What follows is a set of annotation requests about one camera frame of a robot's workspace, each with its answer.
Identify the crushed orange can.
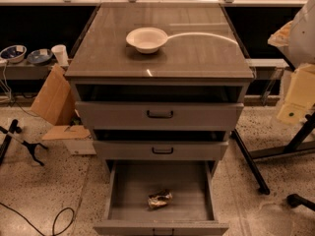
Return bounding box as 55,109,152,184
148,189,172,209

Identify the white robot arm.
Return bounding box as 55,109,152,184
268,0,315,125

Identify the grey drawer cabinet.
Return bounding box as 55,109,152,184
64,2,255,169

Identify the top grey drawer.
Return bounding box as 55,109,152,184
76,101,243,131

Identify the grey drawer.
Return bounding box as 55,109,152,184
94,161,228,236
93,141,228,160
76,101,243,131

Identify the middle grey drawer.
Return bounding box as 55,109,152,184
93,141,228,160

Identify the white bowl on counter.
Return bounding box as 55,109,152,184
126,28,168,54

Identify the bottom grey drawer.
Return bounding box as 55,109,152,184
94,161,228,236

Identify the white cardboard box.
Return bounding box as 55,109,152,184
42,125,95,155

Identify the brown cardboard sheet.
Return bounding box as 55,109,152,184
31,64,76,126

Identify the white paper cup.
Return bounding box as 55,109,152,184
51,44,69,66

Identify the black tripod stand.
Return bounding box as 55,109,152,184
0,118,49,167

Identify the grey side shelf left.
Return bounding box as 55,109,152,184
0,60,57,80

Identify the black chair caster leg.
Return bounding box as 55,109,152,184
286,194,315,211

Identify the black floor cable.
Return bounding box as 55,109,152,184
0,202,76,236

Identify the black metal stand frame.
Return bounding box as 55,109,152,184
231,112,315,195

